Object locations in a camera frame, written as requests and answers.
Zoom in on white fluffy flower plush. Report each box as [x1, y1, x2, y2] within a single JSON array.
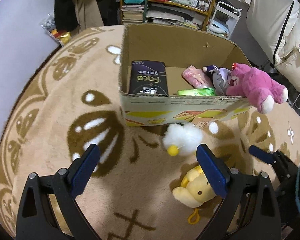
[[162, 123, 203, 157]]

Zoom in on purple haired doll plush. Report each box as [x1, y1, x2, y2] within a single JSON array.
[[202, 65, 231, 96]]

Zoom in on open cardboard box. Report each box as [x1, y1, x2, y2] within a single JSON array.
[[119, 23, 251, 127]]

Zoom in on green tissue pack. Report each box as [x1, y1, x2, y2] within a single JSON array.
[[178, 88, 216, 96]]

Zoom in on black Face tissue pack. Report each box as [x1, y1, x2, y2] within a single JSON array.
[[129, 60, 168, 95]]

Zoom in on pink bear plush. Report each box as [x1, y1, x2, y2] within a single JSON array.
[[226, 62, 288, 114]]

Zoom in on beige patterned plush rug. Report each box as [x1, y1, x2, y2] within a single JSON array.
[[0, 25, 300, 239]]

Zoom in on yellow bear plush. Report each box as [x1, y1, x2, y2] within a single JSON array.
[[172, 165, 216, 225]]

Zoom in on pink wrapped tissue pack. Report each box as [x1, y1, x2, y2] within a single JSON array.
[[182, 66, 213, 89]]

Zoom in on white rolling cart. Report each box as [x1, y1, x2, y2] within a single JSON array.
[[207, 0, 242, 39]]

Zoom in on snack bags on floor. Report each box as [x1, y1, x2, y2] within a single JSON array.
[[40, 14, 72, 46]]

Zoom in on stack of books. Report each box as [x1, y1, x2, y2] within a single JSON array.
[[121, 4, 145, 25]]

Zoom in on dark hanging clothes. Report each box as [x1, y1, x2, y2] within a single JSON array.
[[54, 0, 120, 34]]

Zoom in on wooden bookshelf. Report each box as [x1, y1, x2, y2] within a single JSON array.
[[119, 0, 216, 31]]

